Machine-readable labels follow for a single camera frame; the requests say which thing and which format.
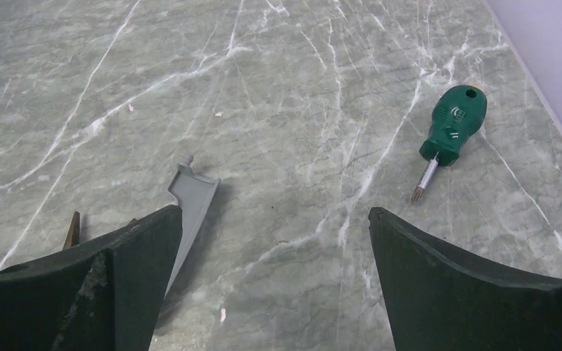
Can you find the yellow handled pliers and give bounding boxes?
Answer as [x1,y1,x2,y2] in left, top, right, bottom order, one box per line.
[62,211,80,250]

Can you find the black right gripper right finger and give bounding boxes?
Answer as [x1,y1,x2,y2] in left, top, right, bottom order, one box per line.
[368,207,562,350]

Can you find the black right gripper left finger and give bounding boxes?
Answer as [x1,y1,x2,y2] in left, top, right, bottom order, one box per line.
[0,205,182,350]

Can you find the green handled screwdriver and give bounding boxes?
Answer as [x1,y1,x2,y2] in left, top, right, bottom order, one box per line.
[411,84,487,205]

